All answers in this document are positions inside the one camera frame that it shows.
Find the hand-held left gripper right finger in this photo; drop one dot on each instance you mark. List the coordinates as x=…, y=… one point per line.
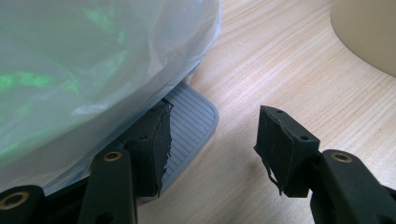
x=286, y=149

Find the white plastic trash bag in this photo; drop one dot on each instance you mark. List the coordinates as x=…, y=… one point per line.
x=93, y=77

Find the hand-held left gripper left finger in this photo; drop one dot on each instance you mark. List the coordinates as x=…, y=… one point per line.
x=149, y=155

